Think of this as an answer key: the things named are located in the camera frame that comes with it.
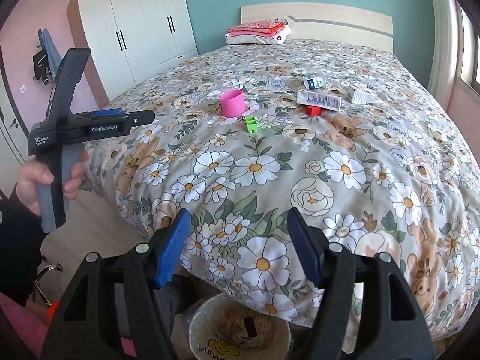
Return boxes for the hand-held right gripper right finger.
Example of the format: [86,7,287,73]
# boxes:
[287,207,437,360]

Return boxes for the cream curtain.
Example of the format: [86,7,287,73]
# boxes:
[427,0,464,110]

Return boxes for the small white carton box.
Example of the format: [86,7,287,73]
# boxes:
[347,85,372,105]

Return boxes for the white door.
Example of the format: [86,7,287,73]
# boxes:
[0,45,31,166]

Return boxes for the window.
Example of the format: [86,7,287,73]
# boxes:
[455,4,480,94]

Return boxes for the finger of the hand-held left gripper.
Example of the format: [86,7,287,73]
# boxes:
[77,108,125,119]
[80,110,156,129]

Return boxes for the pink cup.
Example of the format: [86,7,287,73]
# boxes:
[219,90,245,118]

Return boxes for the person's left forearm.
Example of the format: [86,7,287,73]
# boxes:
[0,184,46,308]

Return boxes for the person's left hand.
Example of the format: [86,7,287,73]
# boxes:
[16,149,91,216]

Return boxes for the white pillow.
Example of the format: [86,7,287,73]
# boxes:
[225,30,292,45]

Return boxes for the paper bucket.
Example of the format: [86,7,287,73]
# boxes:
[187,293,291,360]

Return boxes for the black hanging bag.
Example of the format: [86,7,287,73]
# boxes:
[32,50,54,84]

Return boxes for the blue hanging garment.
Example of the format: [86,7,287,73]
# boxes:
[37,28,63,80]

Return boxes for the cream wardrobe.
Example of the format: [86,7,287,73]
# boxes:
[67,0,199,107]

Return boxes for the cream bed headboard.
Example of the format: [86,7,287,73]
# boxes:
[240,3,394,54]

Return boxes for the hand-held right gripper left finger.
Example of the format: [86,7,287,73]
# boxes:
[40,209,193,360]

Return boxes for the floral bedspread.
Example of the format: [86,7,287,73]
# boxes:
[80,37,480,342]

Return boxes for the white yogurt cup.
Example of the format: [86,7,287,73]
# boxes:
[303,70,326,91]

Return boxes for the chrome chair base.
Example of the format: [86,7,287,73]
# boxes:
[33,255,64,307]

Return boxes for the white blue flat packet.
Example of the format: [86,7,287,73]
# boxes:
[297,89,343,112]

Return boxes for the pink folded cloth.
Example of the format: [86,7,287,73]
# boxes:
[226,26,279,38]

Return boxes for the coral folded cloth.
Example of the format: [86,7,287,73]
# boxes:
[232,20,289,35]

